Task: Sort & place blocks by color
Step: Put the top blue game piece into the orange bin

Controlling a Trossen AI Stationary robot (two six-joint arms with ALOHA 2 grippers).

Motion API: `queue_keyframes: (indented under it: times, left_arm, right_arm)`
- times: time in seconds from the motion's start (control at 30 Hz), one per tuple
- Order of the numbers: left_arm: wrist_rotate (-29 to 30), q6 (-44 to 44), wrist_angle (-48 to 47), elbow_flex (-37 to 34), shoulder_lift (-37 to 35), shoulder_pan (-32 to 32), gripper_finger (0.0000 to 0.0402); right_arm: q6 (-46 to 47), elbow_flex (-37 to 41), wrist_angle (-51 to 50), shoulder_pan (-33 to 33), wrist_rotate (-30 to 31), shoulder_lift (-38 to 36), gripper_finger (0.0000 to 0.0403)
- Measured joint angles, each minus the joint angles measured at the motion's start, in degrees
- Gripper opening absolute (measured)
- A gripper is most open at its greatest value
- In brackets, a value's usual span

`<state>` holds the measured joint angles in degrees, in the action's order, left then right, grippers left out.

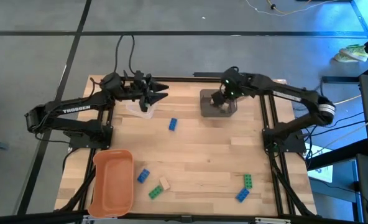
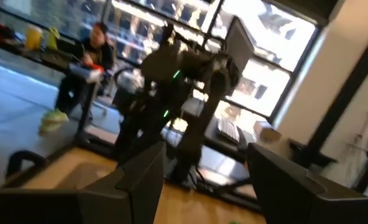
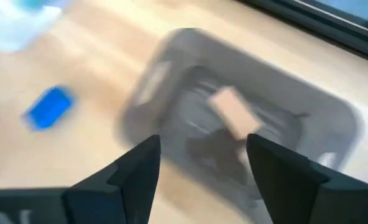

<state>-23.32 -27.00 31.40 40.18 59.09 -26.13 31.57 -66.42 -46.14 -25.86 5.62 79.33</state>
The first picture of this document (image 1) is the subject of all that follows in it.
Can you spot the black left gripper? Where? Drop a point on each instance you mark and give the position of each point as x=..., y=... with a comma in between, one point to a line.
x=135, y=90

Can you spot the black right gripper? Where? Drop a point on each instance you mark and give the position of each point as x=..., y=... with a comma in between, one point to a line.
x=230, y=84

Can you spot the blue toy brick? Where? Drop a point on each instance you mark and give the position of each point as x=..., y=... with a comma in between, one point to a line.
x=143, y=176
x=172, y=124
x=242, y=195

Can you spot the green toy brick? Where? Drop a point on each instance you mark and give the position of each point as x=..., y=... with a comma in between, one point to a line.
x=156, y=192
x=248, y=181

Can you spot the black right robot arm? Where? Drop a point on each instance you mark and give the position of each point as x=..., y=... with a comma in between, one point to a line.
x=296, y=95

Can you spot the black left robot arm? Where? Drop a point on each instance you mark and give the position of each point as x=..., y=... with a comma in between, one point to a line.
x=75, y=109

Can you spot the grey plastic bin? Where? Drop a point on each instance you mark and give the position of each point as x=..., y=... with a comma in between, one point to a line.
x=209, y=110

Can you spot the orange plastic bin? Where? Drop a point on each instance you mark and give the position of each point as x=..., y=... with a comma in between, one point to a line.
x=114, y=183

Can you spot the black floor bar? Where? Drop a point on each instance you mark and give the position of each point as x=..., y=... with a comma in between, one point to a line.
x=341, y=79

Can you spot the white paper sheet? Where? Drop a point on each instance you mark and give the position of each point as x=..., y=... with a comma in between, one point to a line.
x=325, y=174

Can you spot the person's green shoe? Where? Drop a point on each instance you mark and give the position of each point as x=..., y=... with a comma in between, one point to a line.
x=344, y=58
x=355, y=52

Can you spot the black aluminium table frame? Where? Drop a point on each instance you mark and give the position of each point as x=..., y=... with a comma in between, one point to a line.
x=187, y=79

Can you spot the black camera rail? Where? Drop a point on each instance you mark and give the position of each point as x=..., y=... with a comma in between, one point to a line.
x=171, y=217

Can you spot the silver rail bracket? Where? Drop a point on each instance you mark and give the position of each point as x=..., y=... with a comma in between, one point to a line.
x=272, y=221

